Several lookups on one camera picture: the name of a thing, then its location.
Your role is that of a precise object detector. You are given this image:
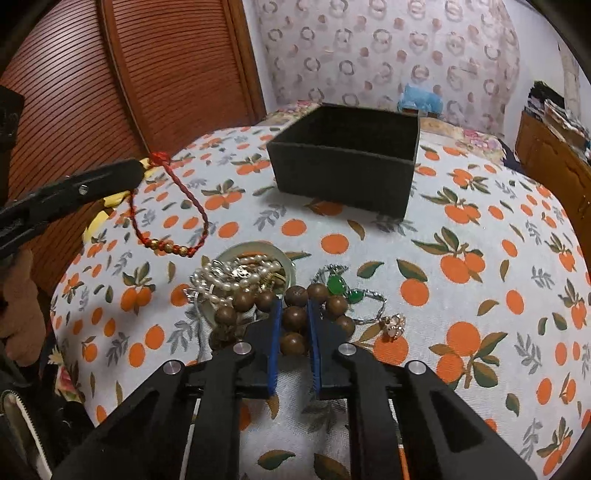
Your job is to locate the silver bracelet with green stones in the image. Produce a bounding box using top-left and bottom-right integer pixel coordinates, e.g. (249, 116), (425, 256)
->
(311, 264), (387, 324)

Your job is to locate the brown louvered wardrobe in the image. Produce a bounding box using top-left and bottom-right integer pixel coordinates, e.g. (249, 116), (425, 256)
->
(0, 0), (269, 296)

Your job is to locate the brown wooden bead bracelet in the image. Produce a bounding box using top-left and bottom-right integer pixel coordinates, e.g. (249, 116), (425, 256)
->
(209, 282), (356, 358)

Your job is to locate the red string bracelet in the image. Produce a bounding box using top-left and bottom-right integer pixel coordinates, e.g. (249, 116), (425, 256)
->
(129, 151), (209, 259)

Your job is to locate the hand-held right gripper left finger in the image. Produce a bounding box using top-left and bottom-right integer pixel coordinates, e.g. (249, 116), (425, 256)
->
(53, 298), (283, 480)

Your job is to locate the person's left hand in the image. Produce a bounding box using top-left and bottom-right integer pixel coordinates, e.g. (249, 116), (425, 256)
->
(0, 249), (47, 365)

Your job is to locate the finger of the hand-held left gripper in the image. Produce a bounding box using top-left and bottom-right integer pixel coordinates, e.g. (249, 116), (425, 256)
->
(0, 158), (145, 259)

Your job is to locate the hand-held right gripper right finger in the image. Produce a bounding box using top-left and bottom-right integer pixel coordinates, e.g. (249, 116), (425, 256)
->
(307, 300), (539, 480)

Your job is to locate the pale green jade bangle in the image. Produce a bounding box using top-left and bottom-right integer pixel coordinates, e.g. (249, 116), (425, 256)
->
(210, 242), (296, 324)

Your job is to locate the yellow plush toy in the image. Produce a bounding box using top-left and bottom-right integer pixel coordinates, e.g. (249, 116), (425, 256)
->
(82, 158), (153, 244)

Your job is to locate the white pearl necklace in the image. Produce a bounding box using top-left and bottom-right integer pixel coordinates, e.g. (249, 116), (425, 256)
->
(190, 258), (282, 305)

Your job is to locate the circle pattern curtain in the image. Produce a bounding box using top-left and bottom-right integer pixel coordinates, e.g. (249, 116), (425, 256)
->
(244, 0), (522, 134)

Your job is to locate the orange fruit print cloth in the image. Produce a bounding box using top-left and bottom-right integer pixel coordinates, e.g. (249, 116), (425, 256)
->
(48, 122), (591, 480)

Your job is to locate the gold ring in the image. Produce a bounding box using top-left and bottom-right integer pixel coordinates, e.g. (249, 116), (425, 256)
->
(381, 313), (407, 342)

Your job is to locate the pile of folded clothes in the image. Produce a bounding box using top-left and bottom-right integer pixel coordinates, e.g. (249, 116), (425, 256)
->
(524, 80), (591, 162)

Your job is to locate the dark blue bed sheet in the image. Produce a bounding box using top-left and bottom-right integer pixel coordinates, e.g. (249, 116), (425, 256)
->
(499, 138), (527, 176)

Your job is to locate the black square box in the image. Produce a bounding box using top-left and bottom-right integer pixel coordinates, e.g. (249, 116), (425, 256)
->
(266, 102), (421, 220)

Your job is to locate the black bag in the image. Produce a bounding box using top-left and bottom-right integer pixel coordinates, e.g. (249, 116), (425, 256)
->
(0, 364), (93, 480)

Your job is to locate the blue plastic bag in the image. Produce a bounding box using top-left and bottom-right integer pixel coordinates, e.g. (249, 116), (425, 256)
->
(398, 84), (443, 116)

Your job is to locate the wooden cabinet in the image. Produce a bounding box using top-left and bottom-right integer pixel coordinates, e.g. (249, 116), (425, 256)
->
(513, 111), (591, 241)

